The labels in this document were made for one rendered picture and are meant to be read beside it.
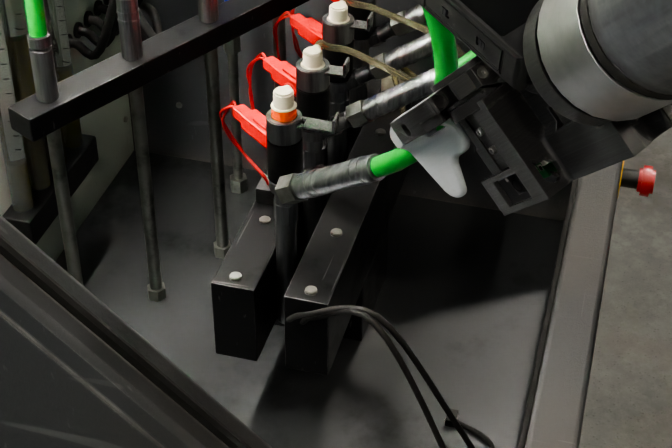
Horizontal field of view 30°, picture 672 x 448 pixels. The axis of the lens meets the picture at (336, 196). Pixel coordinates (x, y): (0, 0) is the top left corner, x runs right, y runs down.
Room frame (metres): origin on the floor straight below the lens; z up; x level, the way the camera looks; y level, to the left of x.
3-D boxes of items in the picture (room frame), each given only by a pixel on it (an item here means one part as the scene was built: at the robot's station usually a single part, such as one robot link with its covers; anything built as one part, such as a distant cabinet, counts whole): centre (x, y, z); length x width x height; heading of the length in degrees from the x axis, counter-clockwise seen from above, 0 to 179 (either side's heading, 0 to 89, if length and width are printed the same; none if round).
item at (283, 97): (0.81, 0.04, 1.13); 0.02 x 0.02 x 0.03
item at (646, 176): (1.17, -0.35, 0.80); 0.05 x 0.04 x 0.05; 165
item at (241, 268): (0.93, 0.01, 0.91); 0.34 x 0.10 x 0.15; 165
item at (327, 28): (0.96, -0.01, 1.01); 0.05 x 0.03 x 0.21; 75
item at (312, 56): (0.89, 0.02, 1.12); 0.02 x 0.02 x 0.03
